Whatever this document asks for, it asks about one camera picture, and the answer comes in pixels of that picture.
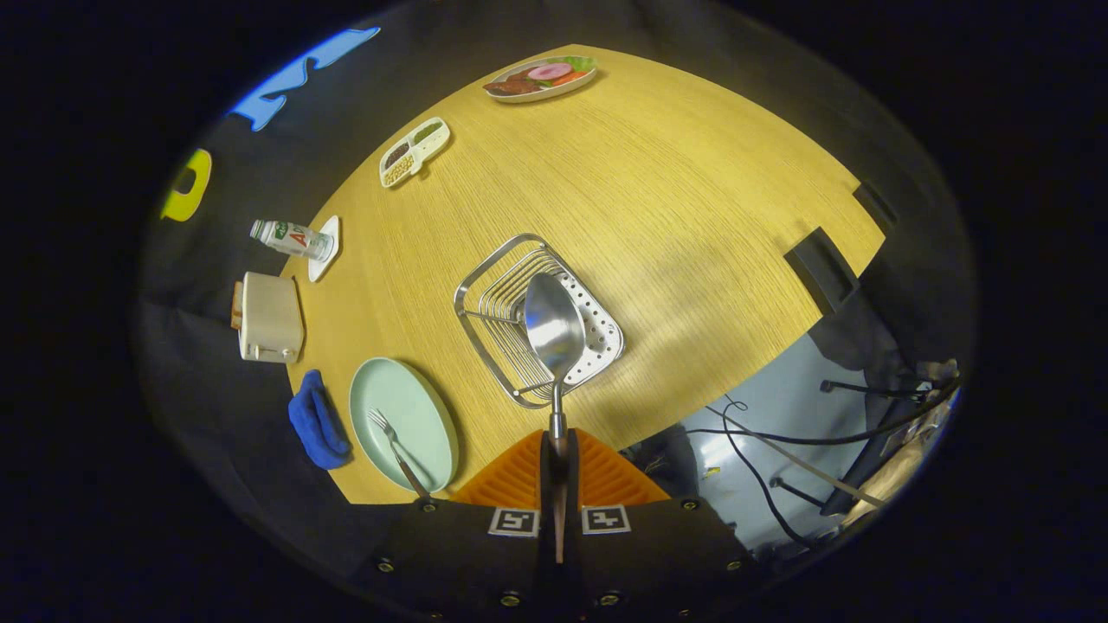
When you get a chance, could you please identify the blue folded towel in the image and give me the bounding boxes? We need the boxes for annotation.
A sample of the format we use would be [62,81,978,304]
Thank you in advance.
[288,369,353,471]

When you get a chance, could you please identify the white toaster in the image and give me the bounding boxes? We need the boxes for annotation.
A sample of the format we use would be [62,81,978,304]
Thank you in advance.
[238,272,306,364]

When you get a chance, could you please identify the white divided condiment dish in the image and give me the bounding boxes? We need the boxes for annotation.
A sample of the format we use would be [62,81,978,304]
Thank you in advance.
[379,117,452,189]

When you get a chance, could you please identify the black tripod stand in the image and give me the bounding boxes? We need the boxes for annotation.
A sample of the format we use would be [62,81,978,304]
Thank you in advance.
[818,376,936,518]

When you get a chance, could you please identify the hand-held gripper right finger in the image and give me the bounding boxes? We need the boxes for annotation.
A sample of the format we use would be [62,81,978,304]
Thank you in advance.
[563,428,767,620]

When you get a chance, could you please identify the black cable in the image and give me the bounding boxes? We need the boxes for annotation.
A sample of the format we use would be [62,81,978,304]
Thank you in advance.
[684,376,962,448]
[705,396,815,548]

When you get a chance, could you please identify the pale green plate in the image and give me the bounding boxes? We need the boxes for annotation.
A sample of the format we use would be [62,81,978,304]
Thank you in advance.
[349,357,460,494]

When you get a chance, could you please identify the white square coaster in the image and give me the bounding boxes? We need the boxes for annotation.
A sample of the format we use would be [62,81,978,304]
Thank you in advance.
[308,215,342,283]

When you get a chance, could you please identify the thin pale rod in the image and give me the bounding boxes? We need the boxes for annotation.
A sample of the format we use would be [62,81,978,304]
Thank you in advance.
[717,411,886,509]

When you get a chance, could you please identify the black backdrop cloth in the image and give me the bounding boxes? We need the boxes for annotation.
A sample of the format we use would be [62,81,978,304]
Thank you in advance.
[134,0,975,598]

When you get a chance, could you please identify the white plate with food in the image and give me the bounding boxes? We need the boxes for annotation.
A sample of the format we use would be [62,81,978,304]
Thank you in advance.
[483,55,598,104]

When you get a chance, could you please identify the metal spoon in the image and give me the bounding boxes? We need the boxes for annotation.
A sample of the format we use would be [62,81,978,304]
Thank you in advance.
[524,273,587,563]

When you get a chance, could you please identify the metal fork wooden handle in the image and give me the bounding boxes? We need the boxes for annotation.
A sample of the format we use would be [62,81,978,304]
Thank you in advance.
[368,408,431,500]

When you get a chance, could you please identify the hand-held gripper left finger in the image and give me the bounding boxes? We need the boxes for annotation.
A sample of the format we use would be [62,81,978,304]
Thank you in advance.
[342,430,557,622]

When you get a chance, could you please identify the metal wire basket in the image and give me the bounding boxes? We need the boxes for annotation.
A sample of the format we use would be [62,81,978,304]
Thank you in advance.
[454,233,626,409]

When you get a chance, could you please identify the black table clamp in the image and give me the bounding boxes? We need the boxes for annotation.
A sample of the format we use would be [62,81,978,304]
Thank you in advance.
[783,227,860,315]
[853,180,899,233]

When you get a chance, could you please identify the small plastic drink bottle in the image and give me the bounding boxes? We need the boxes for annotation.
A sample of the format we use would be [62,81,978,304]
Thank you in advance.
[250,219,335,263]

